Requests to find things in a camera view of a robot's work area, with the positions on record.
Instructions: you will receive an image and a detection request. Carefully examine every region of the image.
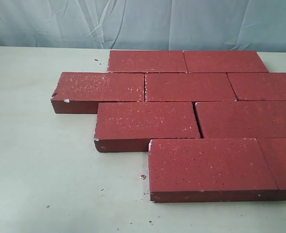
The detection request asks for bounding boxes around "white backdrop curtain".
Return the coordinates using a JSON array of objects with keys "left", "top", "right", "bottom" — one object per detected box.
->
[{"left": 0, "top": 0, "right": 286, "bottom": 52}]

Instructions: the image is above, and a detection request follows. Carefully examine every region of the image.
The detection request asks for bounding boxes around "red brick second row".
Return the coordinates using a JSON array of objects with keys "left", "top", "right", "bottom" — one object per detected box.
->
[{"left": 145, "top": 73, "right": 237, "bottom": 102}]

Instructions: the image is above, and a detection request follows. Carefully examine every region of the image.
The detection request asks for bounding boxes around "red brick front row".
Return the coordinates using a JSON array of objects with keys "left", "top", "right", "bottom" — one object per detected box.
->
[{"left": 148, "top": 138, "right": 278, "bottom": 203}]

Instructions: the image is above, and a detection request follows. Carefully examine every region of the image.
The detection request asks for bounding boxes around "red brick third row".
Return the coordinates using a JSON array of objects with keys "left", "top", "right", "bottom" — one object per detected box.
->
[{"left": 195, "top": 101, "right": 286, "bottom": 138}]

